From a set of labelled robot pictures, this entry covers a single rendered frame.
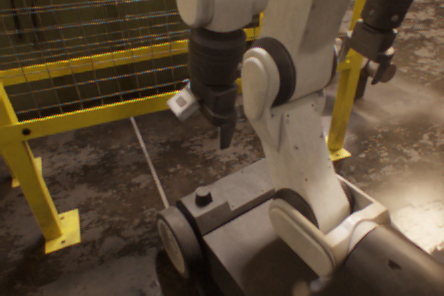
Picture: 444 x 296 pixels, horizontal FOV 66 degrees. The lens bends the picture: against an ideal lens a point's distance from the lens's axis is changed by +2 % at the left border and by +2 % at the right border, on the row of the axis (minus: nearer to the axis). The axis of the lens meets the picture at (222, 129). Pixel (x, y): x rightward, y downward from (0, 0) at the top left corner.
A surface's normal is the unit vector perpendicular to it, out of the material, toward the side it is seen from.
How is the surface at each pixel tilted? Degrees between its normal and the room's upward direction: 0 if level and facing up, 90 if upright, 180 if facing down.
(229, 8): 102
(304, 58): 86
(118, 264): 0
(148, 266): 0
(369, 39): 90
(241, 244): 0
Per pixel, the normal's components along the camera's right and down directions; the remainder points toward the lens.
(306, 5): -0.82, 0.33
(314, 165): 0.47, -0.02
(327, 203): 0.39, -0.25
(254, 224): -0.02, -0.82
